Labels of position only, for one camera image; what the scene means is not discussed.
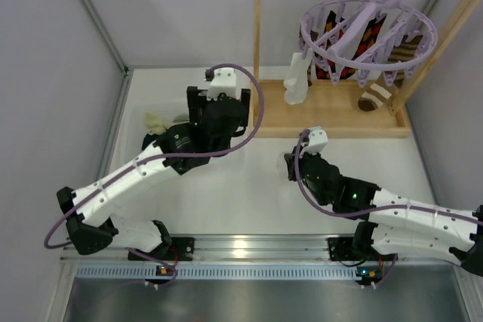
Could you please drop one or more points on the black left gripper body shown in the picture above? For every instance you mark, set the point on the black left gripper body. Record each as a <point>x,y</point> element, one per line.
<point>192,99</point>

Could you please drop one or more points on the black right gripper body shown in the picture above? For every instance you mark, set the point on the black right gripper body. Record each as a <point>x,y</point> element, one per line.
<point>289,164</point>

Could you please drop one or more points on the white sock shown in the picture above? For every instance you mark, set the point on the white sock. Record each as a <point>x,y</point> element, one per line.
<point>282,166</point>
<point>296,81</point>

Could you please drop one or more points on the purple round clip hanger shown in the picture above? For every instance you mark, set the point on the purple round clip hanger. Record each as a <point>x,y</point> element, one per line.
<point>355,38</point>

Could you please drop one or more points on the brown striped sock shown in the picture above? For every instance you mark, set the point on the brown striped sock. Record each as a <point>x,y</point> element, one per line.
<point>378,93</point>

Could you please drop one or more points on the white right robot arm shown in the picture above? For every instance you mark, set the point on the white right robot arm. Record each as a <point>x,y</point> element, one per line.
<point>388,223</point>

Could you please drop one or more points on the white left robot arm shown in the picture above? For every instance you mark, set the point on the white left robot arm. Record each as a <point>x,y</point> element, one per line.
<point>92,219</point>

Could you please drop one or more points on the wooden hanger rack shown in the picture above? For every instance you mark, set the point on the wooden hanger rack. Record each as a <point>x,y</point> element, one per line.
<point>334,107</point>

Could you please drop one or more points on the white plastic basket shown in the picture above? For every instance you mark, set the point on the white plastic basket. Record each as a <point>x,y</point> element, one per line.
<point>172,111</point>

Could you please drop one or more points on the pale yellow sock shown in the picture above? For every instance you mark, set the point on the pale yellow sock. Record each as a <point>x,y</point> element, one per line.
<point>154,123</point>

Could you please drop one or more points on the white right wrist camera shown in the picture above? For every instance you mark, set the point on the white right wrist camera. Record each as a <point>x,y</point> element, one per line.
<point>314,139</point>

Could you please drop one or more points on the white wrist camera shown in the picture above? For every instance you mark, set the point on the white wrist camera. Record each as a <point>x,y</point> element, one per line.
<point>314,139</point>
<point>222,81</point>

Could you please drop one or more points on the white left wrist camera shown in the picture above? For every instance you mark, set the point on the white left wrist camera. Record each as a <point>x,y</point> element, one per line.
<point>222,81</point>

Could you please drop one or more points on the aluminium mounting rail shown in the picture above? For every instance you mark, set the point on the aluminium mounting rail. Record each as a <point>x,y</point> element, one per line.
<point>237,258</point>

